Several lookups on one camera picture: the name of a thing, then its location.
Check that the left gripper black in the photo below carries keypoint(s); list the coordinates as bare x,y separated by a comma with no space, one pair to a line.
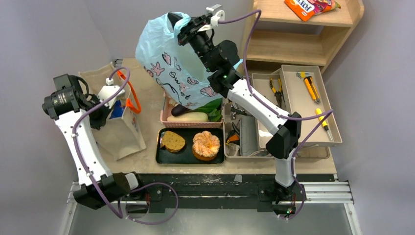
96,124

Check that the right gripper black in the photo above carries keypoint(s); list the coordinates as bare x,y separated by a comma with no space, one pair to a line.
189,31

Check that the beige canvas tote bag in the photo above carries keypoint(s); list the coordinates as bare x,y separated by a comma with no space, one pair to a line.
121,136

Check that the light blue plastic grocery bag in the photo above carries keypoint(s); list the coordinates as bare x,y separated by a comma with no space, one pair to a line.
177,69

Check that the blue snack packet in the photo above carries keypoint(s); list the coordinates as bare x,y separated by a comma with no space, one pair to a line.
118,110

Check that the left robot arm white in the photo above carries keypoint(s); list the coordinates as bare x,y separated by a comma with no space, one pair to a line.
76,116

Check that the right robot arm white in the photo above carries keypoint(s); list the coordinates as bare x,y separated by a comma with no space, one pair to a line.
225,80

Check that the pink perforated basket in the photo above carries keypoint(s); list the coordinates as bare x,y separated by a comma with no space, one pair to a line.
188,122

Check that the purple eggplant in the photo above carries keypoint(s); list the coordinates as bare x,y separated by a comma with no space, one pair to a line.
179,110

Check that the green lettuce leaf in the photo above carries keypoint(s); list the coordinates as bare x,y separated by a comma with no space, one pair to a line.
215,115

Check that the brown bread slice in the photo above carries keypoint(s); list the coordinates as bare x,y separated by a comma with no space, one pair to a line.
172,142

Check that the wooden shelf unit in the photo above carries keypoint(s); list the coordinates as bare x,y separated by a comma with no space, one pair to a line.
282,37

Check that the yellow black pliers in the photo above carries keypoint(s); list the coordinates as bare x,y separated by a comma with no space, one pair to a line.
277,90

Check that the black tray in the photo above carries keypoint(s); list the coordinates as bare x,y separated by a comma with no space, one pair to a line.
185,156

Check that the hex key set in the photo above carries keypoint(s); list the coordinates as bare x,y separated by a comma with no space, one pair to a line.
303,74

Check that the orange snack packet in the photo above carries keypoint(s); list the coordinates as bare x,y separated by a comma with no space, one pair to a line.
305,9

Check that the beige toolbox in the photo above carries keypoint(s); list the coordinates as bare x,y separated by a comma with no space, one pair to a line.
296,98

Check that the yellow utility knife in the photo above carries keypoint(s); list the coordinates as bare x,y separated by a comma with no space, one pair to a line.
312,89

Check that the yellow screwdriver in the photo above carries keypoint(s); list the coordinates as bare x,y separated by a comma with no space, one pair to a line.
324,125

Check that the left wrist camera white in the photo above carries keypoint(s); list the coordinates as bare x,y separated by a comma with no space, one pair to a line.
109,94

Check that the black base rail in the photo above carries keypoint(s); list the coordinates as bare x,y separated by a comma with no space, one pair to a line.
170,181

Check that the aluminium frame rail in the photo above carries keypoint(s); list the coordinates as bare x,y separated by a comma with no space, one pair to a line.
324,193

